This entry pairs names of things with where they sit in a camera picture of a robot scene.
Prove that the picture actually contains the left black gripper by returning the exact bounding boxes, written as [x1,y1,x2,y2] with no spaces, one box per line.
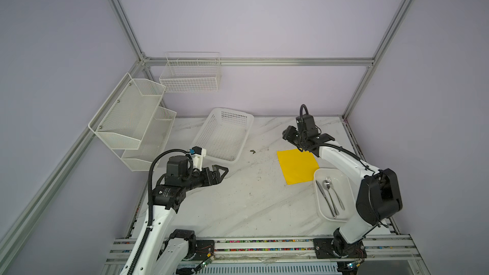
[181,163,227,192]

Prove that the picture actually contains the white perforated plastic basket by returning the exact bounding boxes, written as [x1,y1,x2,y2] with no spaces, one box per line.
[191,108,254,165]

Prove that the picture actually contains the silver metal fork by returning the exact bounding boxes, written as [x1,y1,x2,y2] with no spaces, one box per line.
[326,177,345,210]

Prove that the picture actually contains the white rectangular plastic tray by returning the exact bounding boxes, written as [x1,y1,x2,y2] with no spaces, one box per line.
[313,168,356,223]

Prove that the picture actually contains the silver metal knife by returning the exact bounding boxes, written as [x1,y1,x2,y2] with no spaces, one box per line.
[315,180,336,219]

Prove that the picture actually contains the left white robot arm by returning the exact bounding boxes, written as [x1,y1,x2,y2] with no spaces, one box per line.
[121,146,229,274]

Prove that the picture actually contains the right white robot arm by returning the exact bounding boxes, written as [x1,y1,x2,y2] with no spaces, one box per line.
[282,113,402,258]

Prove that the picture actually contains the white two-tier mesh shelf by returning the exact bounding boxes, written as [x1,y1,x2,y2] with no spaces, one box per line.
[88,74,176,172]

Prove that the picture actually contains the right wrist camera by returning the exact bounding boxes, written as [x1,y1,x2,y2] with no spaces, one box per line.
[297,104,320,138]

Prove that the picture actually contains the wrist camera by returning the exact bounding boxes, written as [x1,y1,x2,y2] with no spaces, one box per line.
[297,104,320,138]
[189,146,207,171]

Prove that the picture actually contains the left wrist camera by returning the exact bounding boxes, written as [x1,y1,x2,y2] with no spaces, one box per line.
[189,146,207,171]

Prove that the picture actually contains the white wire wall basket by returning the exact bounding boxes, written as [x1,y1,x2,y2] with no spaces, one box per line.
[159,52,222,93]

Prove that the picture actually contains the aluminium front mounting rail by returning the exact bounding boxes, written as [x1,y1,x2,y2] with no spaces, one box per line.
[102,234,425,275]

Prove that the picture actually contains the aluminium cage frame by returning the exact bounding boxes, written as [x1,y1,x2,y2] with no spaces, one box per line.
[1,0,404,237]

